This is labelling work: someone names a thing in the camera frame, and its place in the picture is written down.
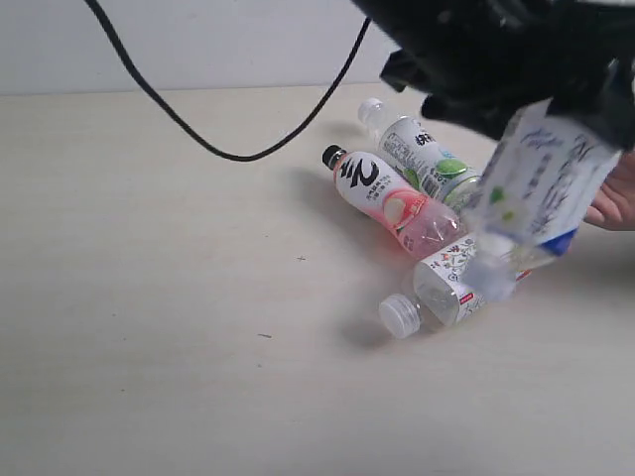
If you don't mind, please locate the jasmine tea bottle white label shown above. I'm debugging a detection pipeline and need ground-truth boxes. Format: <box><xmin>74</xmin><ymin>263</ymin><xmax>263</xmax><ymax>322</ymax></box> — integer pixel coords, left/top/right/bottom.
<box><xmin>461</xmin><ymin>100</ymin><xmax>621</xmax><ymax>300</ymax></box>

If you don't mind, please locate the lime drink bottle white label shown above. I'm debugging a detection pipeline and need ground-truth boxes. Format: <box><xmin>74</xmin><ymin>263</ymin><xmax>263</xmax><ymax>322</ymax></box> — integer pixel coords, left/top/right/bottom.
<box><xmin>358</xmin><ymin>97</ymin><xmax>480</xmax><ymax>213</ymax></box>

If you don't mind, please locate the pink peach drink bottle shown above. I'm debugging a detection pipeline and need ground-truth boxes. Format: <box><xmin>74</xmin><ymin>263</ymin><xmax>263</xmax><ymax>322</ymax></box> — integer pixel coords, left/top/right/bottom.
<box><xmin>322</xmin><ymin>145</ymin><xmax>465</xmax><ymax>260</ymax></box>

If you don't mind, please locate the floral label tea bottle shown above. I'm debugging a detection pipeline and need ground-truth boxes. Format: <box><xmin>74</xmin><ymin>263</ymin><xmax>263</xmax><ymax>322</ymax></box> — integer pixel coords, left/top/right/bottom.
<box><xmin>378</xmin><ymin>233</ymin><xmax>505</xmax><ymax>339</ymax></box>

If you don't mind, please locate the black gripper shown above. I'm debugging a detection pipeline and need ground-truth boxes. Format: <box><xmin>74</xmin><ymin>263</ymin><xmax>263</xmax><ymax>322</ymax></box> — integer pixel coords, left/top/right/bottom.
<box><xmin>355</xmin><ymin>0</ymin><xmax>634</xmax><ymax>149</ymax></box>

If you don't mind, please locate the person's open hand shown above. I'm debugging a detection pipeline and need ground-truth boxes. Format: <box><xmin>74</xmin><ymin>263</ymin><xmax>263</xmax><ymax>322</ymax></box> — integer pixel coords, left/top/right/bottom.
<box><xmin>584</xmin><ymin>152</ymin><xmax>635</xmax><ymax>231</ymax></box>

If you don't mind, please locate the black cable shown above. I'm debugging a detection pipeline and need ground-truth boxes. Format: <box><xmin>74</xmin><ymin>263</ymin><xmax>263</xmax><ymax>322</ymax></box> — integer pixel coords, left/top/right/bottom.
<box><xmin>83</xmin><ymin>0</ymin><xmax>372</xmax><ymax>163</ymax></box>

